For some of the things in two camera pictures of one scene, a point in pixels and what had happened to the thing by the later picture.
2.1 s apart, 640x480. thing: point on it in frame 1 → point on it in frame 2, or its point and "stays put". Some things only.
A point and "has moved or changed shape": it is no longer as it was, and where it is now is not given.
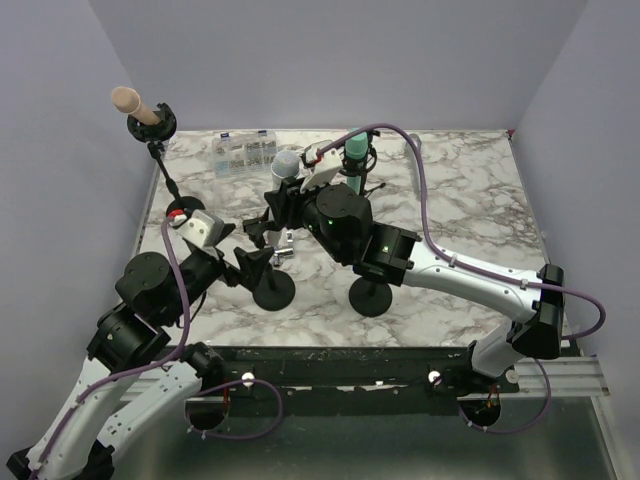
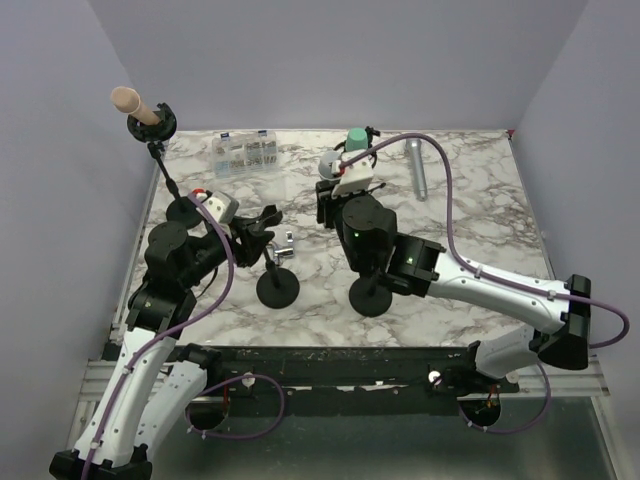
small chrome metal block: (286, 251) stays put
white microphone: (285, 165) has moved or changed shape
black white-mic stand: (277, 293) stays put
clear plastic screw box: (243, 155) stays put
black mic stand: (370, 299) stays put
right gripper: (286, 202) → (325, 201)
